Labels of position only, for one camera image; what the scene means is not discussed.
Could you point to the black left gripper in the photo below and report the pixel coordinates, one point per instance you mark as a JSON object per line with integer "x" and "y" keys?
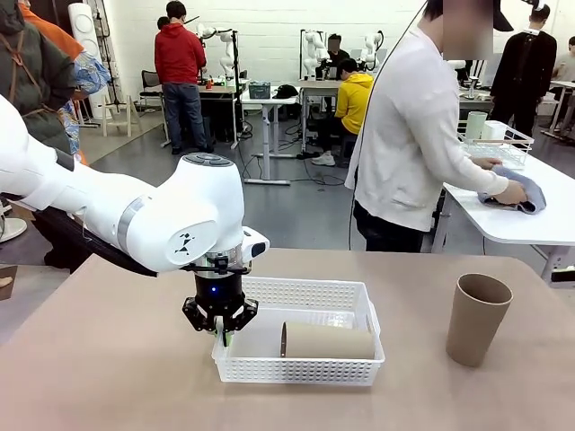
{"x": 220, "y": 292}

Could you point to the blue-grey cloth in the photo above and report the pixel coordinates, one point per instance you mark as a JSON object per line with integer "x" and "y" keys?
{"x": 534, "y": 197}

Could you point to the white perforated plastic basket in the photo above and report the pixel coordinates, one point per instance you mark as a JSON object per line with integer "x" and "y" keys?
{"x": 296, "y": 370}

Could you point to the brown paper-textured cup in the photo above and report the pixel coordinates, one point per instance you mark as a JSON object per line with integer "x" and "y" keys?
{"x": 332, "y": 341}
{"x": 476, "y": 328}

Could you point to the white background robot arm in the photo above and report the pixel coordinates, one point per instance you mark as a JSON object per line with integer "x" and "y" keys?
{"x": 372, "y": 47}
{"x": 227, "y": 49}
{"x": 312, "y": 49}

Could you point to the person's right forearm white sleeve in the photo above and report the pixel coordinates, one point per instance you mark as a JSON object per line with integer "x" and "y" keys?
{"x": 476, "y": 175}

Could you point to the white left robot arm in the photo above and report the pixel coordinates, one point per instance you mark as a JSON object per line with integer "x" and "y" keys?
{"x": 135, "y": 211}

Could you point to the person's right hand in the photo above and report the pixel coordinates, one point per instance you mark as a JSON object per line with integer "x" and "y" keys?
{"x": 512, "y": 193}

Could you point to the person's left hand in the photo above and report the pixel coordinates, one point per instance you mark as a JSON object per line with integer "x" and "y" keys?
{"x": 485, "y": 162}

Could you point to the white rounded table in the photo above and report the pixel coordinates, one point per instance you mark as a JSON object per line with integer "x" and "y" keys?
{"x": 530, "y": 224}

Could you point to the white cup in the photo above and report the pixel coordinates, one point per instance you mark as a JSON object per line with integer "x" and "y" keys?
{"x": 494, "y": 130}

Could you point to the white height-adjustable desk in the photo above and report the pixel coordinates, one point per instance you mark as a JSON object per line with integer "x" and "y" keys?
{"x": 266, "y": 134}

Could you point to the long grey background desk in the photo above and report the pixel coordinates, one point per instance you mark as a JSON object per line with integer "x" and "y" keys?
{"x": 476, "y": 95}

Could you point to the small white stand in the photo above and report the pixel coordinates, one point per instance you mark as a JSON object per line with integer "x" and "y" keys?
{"x": 470, "y": 92}

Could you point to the person in black jacket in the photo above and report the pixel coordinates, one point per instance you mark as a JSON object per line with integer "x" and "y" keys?
{"x": 523, "y": 67}

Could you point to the seated person in light top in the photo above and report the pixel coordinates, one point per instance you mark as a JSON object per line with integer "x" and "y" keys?
{"x": 567, "y": 63}

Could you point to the person in white cardigan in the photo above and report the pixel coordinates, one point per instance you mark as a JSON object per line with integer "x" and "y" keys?
{"x": 404, "y": 134}

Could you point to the white round floor base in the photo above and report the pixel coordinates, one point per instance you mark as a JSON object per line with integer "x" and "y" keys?
{"x": 11, "y": 229}

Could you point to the brown-topped desk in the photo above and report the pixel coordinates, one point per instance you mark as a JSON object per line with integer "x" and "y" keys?
{"x": 222, "y": 90}

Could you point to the black pole stand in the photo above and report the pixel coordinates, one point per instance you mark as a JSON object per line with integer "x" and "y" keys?
{"x": 234, "y": 90}

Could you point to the teal plastic crate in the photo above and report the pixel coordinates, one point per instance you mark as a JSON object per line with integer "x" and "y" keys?
{"x": 259, "y": 91}

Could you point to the white wooden step stool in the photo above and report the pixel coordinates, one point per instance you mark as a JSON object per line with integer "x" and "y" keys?
{"x": 104, "y": 114}

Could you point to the black cap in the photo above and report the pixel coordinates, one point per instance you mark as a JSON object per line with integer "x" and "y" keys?
{"x": 285, "y": 92}

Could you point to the black mesh office chair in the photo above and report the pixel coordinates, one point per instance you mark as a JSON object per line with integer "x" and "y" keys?
{"x": 150, "y": 81}

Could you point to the beige-topped desk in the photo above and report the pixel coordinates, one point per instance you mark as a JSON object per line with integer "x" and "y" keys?
{"x": 314, "y": 84}

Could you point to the person in yellow hoodie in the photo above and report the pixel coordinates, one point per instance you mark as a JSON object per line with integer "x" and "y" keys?
{"x": 352, "y": 99}

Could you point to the person in red hoodie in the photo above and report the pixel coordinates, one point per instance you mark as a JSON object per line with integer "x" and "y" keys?
{"x": 179, "y": 54}

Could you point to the mannequin in orange and blue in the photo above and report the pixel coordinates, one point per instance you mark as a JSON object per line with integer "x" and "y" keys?
{"x": 87, "y": 74}

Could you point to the seated person in black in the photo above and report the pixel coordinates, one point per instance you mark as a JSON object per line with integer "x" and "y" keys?
{"x": 338, "y": 56}

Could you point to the dark green puffer jacket figure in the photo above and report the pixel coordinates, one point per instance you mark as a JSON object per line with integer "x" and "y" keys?
{"x": 36, "y": 67}

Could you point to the white tower fan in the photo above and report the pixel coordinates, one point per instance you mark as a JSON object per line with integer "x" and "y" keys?
{"x": 85, "y": 27}

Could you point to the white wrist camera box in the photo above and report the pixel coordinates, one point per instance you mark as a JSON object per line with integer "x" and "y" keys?
{"x": 257, "y": 244}

